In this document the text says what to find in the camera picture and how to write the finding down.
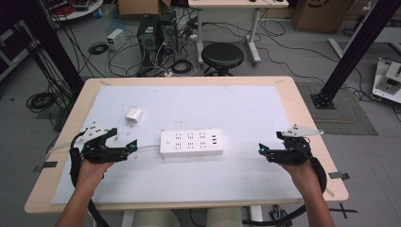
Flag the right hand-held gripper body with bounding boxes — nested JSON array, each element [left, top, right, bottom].
[[267, 123, 325, 166]]

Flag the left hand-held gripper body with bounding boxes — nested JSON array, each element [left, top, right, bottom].
[[77, 122, 130, 165]]

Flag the person's left hand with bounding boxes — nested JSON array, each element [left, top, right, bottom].
[[76, 157, 115, 191]]

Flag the person's right hand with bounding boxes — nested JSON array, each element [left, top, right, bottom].
[[278, 161, 321, 194]]

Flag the white charger plug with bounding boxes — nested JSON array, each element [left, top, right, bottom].
[[125, 107, 144, 126]]

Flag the light wooden table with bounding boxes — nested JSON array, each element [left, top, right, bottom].
[[24, 76, 350, 215]]

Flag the grey tape strip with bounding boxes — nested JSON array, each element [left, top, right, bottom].
[[327, 171, 351, 181], [33, 160, 59, 173]]

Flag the white power strip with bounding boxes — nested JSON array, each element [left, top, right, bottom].
[[159, 128, 225, 158]]

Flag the small circuit board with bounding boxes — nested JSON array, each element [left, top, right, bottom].
[[269, 204, 293, 227]]

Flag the grey floor mat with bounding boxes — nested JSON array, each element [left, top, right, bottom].
[[295, 81, 379, 137]]

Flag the white table mat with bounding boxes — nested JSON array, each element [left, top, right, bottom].
[[51, 84, 305, 206]]

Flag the black floor tape cross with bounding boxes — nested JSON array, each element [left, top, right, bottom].
[[328, 202, 359, 219]]

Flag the white bench power supply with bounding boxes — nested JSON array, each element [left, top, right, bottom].
[[106, 28, 128, 52]]

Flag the black round stool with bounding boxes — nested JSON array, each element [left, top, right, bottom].
[[200, 42, 245, 78]]

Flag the black computer tower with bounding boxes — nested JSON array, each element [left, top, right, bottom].
[[158, 9, 180, 55], [136, 14, 161, 61]]

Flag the white machine base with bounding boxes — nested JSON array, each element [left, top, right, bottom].
[[372, 58, 401, 105]]

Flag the large cardboard box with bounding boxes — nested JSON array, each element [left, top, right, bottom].
[[290, 0, 355, 35]]

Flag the round white table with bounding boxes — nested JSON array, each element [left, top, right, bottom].
[[46, 0, 104, 23]]

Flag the grey metal shelf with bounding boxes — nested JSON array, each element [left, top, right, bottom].
[[0, 19, 41, 82]]

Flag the small cardboard box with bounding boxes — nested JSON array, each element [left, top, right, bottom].
[[117, 0, 172, 17]]

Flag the white-legged wooden desk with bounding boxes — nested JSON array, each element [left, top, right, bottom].
[[187, 0, 290, 67]]

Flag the white power strip cable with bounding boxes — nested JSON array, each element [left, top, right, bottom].
[[46, 137, 162, 157]]

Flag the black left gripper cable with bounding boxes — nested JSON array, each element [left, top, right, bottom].
[[69, 131, 111, 227]]

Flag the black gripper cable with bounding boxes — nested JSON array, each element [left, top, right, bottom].
[[69, 131, 111, 227], [241, 138, 328, 227]]

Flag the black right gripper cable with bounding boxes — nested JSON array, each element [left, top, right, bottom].
[[241, 138, 328, 227]]

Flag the coiled black floor cable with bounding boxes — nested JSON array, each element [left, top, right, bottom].
[[26, 91, 59, 114], [170, 59, 194, 76], [87, 42, 110, 56]]

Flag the black metal frame post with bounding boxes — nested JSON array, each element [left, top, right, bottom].
[[309, 0, 401, 111], [18, 0, 85, 93]]

